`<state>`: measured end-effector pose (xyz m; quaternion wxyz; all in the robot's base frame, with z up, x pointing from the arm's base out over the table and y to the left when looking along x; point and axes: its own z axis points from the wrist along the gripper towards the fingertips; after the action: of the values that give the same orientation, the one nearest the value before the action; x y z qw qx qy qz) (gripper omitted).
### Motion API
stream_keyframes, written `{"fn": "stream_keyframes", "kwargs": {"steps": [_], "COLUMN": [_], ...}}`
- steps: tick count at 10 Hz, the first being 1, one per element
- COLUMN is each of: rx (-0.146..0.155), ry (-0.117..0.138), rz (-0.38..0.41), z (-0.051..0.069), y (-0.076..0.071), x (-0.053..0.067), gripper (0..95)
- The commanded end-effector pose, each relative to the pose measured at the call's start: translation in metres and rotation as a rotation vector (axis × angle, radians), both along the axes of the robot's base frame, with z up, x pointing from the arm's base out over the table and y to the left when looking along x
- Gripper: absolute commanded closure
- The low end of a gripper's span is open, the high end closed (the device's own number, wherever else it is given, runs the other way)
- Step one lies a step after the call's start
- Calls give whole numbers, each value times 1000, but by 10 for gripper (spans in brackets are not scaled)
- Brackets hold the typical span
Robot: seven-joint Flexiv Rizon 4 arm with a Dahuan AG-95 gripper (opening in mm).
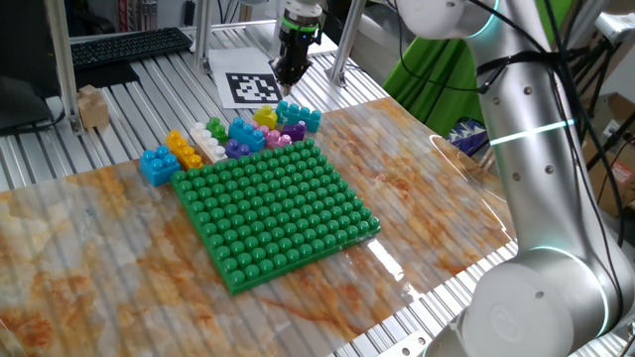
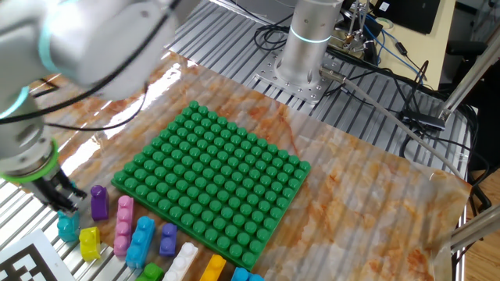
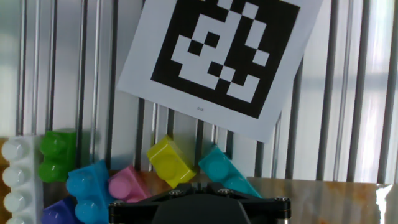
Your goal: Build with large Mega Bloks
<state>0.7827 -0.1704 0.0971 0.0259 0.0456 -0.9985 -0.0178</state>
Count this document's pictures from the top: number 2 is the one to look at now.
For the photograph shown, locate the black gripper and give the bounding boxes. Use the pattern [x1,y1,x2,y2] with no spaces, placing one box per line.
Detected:
[27,167,88,215]

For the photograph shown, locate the teal long block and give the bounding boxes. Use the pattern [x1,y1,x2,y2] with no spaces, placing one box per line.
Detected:
[56,209,81,243]

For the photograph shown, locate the dark purple sloped block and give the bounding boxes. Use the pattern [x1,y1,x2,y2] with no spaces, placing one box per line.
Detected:
[90,184,110,222]

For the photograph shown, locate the lemon yellow small block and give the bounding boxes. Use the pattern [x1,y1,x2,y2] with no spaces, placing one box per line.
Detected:
[78,226,102,262]

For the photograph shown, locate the pink long block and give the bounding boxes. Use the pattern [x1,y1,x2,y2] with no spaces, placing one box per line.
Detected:
[112,194,135,258]

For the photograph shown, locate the printed marker tag paper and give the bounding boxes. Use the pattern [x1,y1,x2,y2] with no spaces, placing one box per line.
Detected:
[0,228,66,281]

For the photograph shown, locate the sky blue three-stud block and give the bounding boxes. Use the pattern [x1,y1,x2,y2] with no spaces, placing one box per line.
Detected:
[124,215,156,269]

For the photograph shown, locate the indigo two-stud block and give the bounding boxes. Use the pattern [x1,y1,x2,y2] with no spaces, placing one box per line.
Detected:
[159,222,179,258]

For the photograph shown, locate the green two-stud block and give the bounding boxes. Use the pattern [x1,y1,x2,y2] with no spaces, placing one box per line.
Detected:
[135,261,165,281]

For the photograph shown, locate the white four-stud long block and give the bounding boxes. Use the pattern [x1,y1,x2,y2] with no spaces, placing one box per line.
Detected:
[162,241,199,281]

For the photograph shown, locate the green studded baseplate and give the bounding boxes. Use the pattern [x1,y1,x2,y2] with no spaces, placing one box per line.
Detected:
[110,100,313,271]

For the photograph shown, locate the orange-yellow four-stud long block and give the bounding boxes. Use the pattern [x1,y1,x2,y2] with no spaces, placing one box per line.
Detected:
[199,254,227,281]

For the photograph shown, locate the blue square four-stud block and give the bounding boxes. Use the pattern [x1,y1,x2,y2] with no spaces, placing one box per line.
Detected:
[230,266,266,281]

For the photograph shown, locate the marble pattern mat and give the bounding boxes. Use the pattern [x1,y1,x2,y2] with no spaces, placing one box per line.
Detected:
[29,50,473,281]

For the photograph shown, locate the small metal stand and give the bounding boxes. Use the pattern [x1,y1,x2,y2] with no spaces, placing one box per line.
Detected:
[338,0,377,52]

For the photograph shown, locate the black power strip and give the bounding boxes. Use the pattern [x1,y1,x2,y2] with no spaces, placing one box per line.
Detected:
[398,108,447,132]

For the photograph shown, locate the beige desk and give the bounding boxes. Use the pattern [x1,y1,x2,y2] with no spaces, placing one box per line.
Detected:
[373,0,457,91]

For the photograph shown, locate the black laptop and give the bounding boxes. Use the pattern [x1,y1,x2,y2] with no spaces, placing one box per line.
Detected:
[384,0,441,35]

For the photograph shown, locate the green flange ring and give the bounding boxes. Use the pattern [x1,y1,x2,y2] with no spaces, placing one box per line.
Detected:
[0,139,60,184]

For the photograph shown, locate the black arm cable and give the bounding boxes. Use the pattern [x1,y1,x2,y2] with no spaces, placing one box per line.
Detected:
[0,0,183,132]

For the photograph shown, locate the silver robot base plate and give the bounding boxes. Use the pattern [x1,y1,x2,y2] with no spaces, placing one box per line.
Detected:
[253,48,341,105]

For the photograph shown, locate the grey conduit hose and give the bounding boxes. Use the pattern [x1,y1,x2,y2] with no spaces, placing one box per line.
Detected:
[319,66,465,180]

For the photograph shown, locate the blue cable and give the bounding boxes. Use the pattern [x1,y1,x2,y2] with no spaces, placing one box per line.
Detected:
[362,22,426,82]

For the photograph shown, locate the aluminium frame post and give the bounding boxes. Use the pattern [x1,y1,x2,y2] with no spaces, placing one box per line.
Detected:
[437,41,500,123]
[448,204,500,254]

